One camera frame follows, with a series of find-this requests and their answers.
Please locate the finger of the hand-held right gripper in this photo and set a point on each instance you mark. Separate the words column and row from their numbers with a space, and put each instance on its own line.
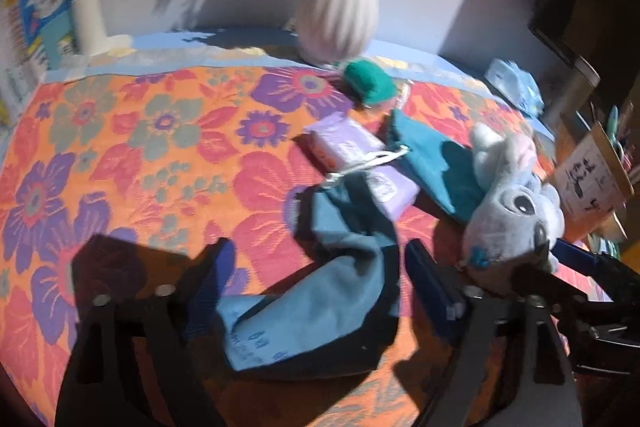
column 577, row 256
column 595, row 337

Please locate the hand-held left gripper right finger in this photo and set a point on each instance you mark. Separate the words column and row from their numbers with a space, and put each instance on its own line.
column 430, row 287

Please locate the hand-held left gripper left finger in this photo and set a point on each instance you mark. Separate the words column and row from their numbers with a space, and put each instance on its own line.
column 220, row 264

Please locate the grey plush bunny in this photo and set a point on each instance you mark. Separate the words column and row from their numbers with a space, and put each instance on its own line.
column 510, row 217

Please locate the cork pen holder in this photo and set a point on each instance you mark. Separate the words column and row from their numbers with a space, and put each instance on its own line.
column 592, row 182

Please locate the bunch of pens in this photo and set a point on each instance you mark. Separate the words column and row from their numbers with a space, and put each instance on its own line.
column 620, row 132

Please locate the floral orange tablecloth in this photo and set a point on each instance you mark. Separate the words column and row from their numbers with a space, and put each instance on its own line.
column 140, row 147

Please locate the lilac tissue pack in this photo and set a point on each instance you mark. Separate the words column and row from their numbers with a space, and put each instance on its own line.
column 350, row 157

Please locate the light blue tissue packet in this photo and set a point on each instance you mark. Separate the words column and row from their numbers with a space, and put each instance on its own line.
column 515, row 84

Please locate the teal plush hat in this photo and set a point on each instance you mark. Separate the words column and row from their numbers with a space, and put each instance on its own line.
column 370, row 79

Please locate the white ribbed vase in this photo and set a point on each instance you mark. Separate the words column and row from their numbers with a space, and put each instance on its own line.
column 337, row 22

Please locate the row of books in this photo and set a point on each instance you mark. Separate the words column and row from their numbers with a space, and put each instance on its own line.
column 17, row 77

